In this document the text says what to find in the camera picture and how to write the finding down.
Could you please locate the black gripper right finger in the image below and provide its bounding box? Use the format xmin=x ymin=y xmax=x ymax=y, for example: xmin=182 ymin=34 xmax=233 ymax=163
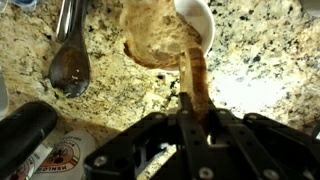
xmin=208 ymin=99 xmax=320 ymax=180

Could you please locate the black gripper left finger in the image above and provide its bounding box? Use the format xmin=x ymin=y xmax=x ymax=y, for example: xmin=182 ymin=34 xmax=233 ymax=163
xmin=83 ymin=92 xmax=214 ymax=180

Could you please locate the pale wide bread slice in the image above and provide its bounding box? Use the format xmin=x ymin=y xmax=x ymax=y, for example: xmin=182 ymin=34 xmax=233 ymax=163
xmin=119 ymin=0 xmax=203 ymax=70

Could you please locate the white logo water bottle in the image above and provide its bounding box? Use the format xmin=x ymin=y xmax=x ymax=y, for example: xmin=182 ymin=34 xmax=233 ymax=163
xmin=4 ymin=129 xmax=98 ymax=180

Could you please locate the white ceramic bowl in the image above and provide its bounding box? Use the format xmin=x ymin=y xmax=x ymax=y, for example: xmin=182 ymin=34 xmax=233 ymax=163
xmin=163 ymin=0 xmax=216 ymax=73

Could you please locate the metal spoon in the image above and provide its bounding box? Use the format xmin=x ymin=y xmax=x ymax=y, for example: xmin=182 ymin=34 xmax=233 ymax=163
xmin=48 ymin=0 xmax=92 ymax=99

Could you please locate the black sports water bottle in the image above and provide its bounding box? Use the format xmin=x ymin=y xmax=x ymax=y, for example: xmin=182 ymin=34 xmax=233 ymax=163
xmin=0 ymin=100 xmax=58 ymax=179

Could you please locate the shiny metal utensil handle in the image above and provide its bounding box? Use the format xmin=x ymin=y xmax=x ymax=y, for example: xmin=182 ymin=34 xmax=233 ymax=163
xmin=55 ymin=0 xmax=76 ymax=43

